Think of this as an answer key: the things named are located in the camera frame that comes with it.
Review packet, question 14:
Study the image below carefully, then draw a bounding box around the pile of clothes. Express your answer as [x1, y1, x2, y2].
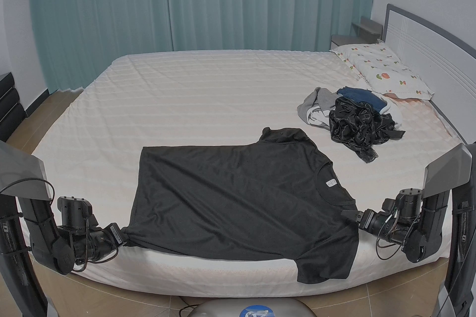
[297, 86, 406, 164]

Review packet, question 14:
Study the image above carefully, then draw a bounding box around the bed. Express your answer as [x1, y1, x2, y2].
[22, 3, 476, 299]

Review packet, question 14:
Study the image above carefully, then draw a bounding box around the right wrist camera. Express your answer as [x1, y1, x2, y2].
[382, 198, 401, 215]

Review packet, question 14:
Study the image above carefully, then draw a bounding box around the grey bedside table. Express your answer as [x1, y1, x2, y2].
[330, 16, 384, 49]

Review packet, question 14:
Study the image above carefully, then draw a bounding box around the black T-shirt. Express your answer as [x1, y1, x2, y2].
[121, 127, 360, 284]

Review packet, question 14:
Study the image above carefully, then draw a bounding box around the black chest of drawers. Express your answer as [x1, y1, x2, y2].
[0, 72, 26, 134]

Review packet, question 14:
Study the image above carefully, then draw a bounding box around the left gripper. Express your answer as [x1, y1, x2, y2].
[87, 222, 125, 260]

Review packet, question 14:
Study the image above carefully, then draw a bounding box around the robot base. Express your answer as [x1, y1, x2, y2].
[188, 299, 309, 317]

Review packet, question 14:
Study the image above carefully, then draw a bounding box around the white printed pillow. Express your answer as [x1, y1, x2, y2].
[330, 42, 435, 101]

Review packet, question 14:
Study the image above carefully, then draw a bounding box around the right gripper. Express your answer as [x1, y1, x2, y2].
[358, 209, 395, 240]

